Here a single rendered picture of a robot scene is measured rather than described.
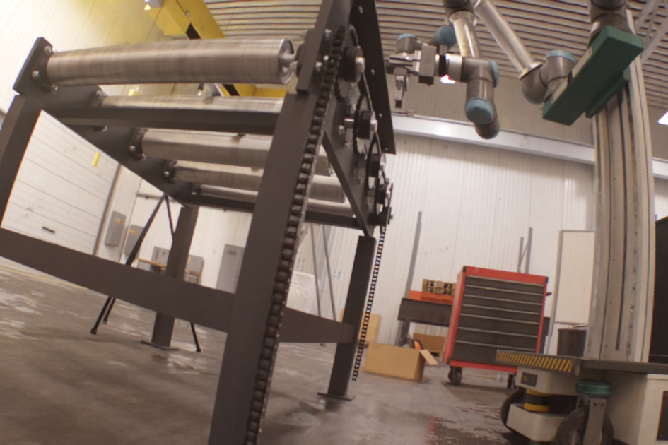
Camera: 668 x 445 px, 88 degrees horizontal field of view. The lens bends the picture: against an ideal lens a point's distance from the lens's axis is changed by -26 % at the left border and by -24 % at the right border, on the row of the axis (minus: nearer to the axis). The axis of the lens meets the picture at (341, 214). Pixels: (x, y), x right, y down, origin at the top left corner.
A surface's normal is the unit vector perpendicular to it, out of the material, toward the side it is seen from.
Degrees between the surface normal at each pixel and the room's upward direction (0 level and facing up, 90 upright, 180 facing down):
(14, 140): 90
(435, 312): 90
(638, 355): 90
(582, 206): 90
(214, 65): 132
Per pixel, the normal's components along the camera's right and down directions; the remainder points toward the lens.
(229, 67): -0.25, 0.51
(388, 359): -0.39, -0.30
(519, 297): -0.16, -0.28
